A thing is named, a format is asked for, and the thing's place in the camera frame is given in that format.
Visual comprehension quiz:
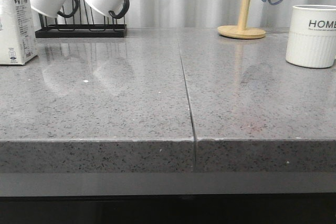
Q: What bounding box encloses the blue white milk carton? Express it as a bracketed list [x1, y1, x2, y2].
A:
[1, 0, 37, 65]

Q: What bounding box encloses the wooden mug tree stand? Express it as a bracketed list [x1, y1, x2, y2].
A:
[217, 0, 266, 39]

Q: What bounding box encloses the white HOME cup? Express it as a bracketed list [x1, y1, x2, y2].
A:
[286, 4, 335, 68]

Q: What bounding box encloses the black wire mug rack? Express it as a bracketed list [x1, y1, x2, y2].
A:
[35, 0, 127, 38]

